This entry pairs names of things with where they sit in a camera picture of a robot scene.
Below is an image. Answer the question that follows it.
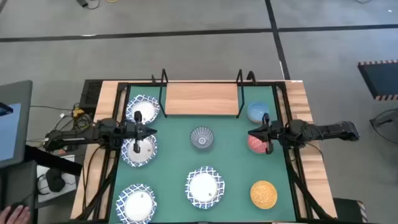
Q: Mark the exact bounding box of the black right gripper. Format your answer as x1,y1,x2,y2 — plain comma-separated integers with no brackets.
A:
248,113,292,156

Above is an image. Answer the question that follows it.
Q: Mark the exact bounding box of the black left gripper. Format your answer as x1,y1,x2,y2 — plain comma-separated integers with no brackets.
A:
119,111,157,154

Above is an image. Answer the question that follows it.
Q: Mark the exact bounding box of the blue white patterned paper bowl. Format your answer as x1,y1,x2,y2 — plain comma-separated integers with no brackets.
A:
185,166,226,209
115,183,158,224
120,134,158,168
126,94,161,125

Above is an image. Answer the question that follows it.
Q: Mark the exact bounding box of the light blue ceramic bowl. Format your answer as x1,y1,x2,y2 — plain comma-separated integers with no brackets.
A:
247,101,270,124

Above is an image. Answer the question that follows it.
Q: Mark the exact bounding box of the navy white patterned ceramic bowl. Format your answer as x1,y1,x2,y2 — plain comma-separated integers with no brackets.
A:
190,126,215,149

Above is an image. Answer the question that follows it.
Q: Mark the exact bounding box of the red patterned ceramic bowl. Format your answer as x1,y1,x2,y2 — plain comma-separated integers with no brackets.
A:
247,134,269,155

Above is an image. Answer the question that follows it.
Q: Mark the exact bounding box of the green table mat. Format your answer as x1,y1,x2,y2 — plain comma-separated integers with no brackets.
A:
108,85,297,223

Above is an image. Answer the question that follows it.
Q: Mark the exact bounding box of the yellow patterned ceramic bowl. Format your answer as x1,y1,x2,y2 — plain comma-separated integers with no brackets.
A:
250,180,278,210

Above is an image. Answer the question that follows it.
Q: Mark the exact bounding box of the black perforated box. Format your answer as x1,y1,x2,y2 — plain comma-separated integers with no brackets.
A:
79,79,104,108

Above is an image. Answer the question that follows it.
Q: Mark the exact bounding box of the white paper sheet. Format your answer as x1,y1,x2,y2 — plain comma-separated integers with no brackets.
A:
36,154,78,203

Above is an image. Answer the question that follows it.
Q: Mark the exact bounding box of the black desk bar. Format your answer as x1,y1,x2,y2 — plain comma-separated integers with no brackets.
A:
24,144,83,177

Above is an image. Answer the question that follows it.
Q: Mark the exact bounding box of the black box with striped edge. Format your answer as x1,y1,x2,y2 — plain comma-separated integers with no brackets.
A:
332,197,369,224

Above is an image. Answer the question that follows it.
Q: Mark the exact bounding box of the grey monitor with blue screen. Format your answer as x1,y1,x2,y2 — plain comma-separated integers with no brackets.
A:
0,80,34,169

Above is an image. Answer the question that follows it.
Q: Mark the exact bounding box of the dark platform with striped edge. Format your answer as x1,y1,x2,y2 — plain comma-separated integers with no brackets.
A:
357,59,398,101

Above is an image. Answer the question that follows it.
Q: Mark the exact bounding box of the black computer mouse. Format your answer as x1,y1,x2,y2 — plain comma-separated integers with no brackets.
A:
6,202,27,215

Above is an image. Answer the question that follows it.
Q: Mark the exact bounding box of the person's hand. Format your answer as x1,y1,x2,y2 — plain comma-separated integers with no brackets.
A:
0,205,31,224

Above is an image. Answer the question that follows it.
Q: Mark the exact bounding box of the wooden shelf with black frame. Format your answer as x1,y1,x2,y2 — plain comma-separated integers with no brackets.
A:
151,68,257,119

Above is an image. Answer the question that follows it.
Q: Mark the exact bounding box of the black cable bundle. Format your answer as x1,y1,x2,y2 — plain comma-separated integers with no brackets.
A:
29,104,94,147

